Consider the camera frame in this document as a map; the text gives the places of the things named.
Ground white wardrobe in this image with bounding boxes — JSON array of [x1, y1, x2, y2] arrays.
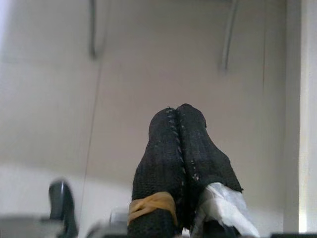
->
[[0, 0, 289, 184]]

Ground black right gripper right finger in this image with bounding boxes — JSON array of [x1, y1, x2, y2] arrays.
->
[[175, 103, 261, 238]]

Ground yellow rubber band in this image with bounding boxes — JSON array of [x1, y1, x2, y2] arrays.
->
[[127, 193, 178, 228]]

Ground grey metal cabinet handle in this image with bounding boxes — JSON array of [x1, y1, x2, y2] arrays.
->
[[88, 0, 99, 59]]

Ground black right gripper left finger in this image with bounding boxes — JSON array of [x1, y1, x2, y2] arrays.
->
[[126, 106, 186, 238]]

